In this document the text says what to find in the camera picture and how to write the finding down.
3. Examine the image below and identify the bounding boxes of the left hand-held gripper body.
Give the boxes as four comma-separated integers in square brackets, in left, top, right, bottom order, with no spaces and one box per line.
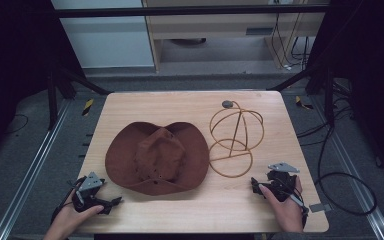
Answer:
[71,171,113,215]

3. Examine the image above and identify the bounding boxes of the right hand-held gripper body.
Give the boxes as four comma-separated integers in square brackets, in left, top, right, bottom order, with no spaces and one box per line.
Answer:
[261,161,301,203]

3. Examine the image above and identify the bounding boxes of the gold wire hat stand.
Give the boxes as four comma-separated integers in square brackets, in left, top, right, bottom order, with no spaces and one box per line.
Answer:
[208,99,265,179]

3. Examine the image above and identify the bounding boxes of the brown cowboy hat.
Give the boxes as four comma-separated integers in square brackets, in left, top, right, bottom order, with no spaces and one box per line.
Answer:
[104,121,211,197]

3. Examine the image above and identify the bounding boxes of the person's right hand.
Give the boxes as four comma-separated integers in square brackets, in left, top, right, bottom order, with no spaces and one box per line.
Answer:
[257,175,305,233]

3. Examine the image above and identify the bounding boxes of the person's left hand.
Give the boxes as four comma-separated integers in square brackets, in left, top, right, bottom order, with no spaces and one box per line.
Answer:
[50,191,105,234]

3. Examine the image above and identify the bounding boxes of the grey tape piece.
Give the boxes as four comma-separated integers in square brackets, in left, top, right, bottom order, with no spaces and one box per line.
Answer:
[308,202,333,214]

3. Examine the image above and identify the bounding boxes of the yellow black striped tape marker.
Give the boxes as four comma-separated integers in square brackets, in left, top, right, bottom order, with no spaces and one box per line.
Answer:
[81,98,95,117]
[294,95,315,111]

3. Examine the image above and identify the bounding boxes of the black metal stand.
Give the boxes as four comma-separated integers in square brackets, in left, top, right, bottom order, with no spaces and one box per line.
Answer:
[45,61,113,132]
[265,61,337,127]

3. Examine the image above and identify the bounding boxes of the white cabinet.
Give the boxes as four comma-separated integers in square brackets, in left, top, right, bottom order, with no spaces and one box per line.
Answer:
[50,0,155,70]

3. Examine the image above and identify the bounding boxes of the black curtain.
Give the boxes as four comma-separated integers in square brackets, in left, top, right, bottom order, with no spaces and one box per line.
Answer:
[306,0,384,186]
[0,0,85,164]

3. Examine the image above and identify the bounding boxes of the light wooden desk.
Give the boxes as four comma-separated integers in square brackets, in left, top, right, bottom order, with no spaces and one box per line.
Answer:
[141,0,332,73]

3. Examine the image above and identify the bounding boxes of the black horizontal metal bar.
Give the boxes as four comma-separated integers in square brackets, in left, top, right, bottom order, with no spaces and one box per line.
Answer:
[50,3,332,20]

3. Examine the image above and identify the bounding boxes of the right gripper cable with plug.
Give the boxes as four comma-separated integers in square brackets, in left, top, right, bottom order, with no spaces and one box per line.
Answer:
[288,186,310,230]

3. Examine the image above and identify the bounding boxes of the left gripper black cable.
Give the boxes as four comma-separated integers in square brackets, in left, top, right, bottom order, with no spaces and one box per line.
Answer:
[50,176,88,225]

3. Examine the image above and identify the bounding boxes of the thick black looped floor cable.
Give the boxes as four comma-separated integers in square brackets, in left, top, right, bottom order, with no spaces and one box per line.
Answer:
[314,124,378,217]

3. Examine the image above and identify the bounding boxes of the aluminium floor rail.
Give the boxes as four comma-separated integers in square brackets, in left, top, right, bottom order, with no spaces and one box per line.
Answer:
[311,94,384,240]
[0,99,72,240]

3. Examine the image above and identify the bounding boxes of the thin black floor cable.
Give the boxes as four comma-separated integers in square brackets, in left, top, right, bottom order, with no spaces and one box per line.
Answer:
[3,113,30,136]

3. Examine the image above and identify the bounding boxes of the bundle of black floor cables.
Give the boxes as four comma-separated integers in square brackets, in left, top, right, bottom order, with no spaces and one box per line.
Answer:
[295,79,354,148]

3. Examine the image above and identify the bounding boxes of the black cables under desk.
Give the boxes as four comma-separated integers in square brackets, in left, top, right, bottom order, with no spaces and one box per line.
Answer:
[270,12,312,72]

